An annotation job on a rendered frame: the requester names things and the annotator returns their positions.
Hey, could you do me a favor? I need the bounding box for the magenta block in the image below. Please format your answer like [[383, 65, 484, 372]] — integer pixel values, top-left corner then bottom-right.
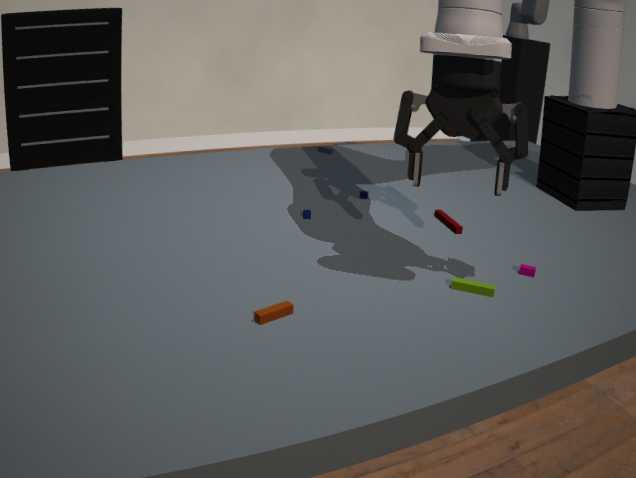
[[519, 264, 536, 277]]

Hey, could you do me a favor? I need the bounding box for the orange rod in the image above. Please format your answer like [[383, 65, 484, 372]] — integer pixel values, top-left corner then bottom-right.
[[254, 301, 294, 325]]

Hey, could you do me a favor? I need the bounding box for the lime green rod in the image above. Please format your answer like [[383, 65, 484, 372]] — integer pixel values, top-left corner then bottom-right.
[[451, 277, 495, 297]]

